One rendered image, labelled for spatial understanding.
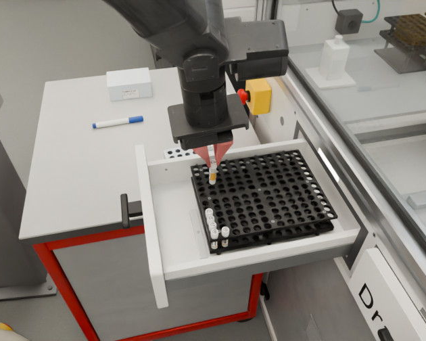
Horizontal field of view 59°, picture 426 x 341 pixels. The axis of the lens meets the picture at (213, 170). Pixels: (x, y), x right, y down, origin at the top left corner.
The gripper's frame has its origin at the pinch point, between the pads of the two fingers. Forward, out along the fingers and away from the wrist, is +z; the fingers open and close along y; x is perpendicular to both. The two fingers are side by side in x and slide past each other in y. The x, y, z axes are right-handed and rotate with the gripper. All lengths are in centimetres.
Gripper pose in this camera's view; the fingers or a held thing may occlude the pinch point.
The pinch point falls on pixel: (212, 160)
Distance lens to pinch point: 57.3
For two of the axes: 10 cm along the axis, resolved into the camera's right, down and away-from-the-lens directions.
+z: 0.8, 6.6, 7.5
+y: 9.8, -2.0, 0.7
